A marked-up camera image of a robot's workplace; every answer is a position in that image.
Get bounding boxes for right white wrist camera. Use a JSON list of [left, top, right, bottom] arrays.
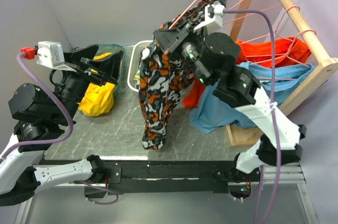
[[194, 4, 225, 33]]

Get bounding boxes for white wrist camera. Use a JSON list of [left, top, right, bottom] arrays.
[[194, 4, 225, 33], [21, 41, 76, 72]]

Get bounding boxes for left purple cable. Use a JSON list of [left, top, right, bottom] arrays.
[[0, 52, 119, 206]]

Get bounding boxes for wooden clothes rack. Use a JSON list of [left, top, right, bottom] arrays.
[[224, 0, 337, 148]]

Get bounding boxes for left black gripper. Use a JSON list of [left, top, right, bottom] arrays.
[[54, 44, 125, 124]]

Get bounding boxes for yellow shorts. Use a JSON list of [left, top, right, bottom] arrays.
[[78, 52, 118, 117]]

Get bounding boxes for light blue shorts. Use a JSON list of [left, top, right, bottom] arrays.
[[189, 62, 316, 134]]

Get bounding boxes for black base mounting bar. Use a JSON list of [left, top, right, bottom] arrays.
[[86, 160, 260, 194]]

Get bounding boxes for pink hanger holding orange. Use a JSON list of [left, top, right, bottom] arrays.
[[242, 5, 311, 67]]

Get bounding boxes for white plastic basket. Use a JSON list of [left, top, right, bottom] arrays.
[[127, 40, 153, 92]]

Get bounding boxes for teal plastic bin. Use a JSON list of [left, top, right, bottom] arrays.
[[96, 44, 126, 98]]

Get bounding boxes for aluminium rail frame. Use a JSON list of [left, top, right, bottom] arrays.
[[15, 163, 317, 223]]

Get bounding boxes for pink hanger holding blue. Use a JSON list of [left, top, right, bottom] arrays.
[[249, 30, 317, 81]]

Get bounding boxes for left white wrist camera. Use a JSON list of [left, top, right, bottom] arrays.
[[21, 41, 76, 72]]

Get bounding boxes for lemon print folded cloth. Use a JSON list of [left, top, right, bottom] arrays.
[[134, 70, 140, 82]]

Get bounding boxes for camouflage patterned shorts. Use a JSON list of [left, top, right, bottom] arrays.
[[138, 0, 226, 150]]

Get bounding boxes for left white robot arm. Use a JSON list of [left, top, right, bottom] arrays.
[[1, 41, 125, 206]]

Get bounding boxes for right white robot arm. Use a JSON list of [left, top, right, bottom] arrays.
[[154, 26, 306, 181]]

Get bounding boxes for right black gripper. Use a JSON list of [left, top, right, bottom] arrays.
[[153, 18, 212, 86]]

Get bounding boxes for orange shorts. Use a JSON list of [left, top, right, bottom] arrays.
[[183, 36, 311, 108]]

